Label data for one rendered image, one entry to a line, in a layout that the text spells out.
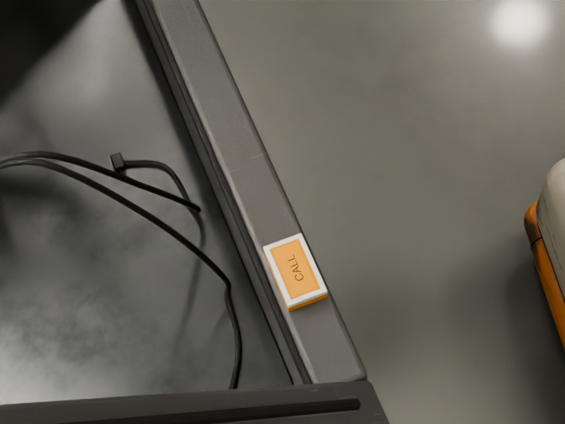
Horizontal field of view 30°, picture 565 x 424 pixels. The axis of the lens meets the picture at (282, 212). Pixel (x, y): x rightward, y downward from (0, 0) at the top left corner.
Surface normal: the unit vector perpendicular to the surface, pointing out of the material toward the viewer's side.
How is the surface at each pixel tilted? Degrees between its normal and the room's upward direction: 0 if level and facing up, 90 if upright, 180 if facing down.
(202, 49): 0
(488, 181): 0
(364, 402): 43
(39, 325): 0
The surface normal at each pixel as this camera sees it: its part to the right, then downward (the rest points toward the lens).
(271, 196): -0.04, -0.47
